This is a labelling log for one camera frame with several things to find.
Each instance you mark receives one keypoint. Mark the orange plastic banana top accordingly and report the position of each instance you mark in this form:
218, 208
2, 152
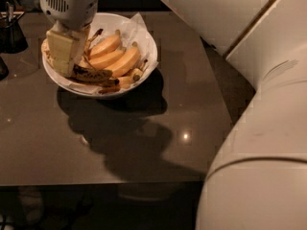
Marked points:
108, 45

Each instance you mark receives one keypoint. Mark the small banana bowl front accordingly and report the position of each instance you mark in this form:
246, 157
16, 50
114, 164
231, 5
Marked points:
124, 82

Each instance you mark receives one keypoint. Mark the black mesh pen holder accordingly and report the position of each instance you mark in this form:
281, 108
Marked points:
12, 39

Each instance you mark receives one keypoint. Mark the spotted banana left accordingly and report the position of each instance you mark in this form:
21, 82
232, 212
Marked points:
89, 41

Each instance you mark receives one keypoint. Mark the white paper bowl liner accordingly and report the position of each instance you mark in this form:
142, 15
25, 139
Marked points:
133, 29

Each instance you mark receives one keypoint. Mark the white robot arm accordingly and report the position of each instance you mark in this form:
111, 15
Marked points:
258, 179

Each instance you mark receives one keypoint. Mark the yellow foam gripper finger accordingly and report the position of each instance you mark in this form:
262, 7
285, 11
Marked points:
66, 47

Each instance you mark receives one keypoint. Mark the orange plastic banana right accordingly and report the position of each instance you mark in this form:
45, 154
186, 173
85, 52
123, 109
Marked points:
125, 62

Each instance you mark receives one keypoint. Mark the white shoe under table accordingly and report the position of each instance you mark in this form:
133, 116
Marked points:
32, 203

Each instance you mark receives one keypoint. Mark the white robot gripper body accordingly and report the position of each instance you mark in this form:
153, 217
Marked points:
69, 8

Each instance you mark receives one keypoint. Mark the white ceramic bowl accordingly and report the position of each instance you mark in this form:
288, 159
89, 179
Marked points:
60, 80

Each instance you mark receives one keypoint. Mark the spotted brown ripe banana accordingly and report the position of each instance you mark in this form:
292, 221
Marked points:
82, 74

